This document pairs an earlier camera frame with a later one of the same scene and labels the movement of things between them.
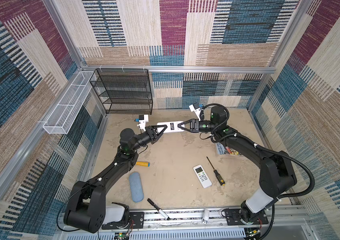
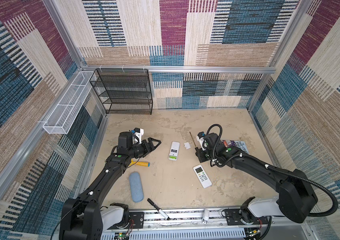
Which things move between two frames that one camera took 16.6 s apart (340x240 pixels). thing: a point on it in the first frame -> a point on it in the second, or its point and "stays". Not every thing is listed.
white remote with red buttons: [172, 126] -> [174, 151]
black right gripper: [192, 125] -> [200, 155]
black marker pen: [158, 209] stays
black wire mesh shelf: [124, 91] stays
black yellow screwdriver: [218, 176] -> [196, 148]
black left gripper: [150, 132] -> [151, 148]
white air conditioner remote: [204, 179] stays
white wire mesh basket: [63, 115] stays
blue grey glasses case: [136, 187] stays
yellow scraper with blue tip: [143, 163] stays
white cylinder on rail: [205, 216] stays
